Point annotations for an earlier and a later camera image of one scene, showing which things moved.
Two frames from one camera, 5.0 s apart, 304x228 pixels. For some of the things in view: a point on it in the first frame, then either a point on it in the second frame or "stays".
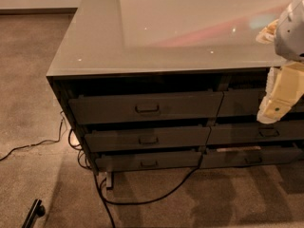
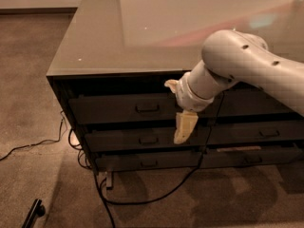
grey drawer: (147, 160) stays
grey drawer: (254, 133) stays
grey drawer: (146, 108) stays
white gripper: (291, 37) -> (186, 96)
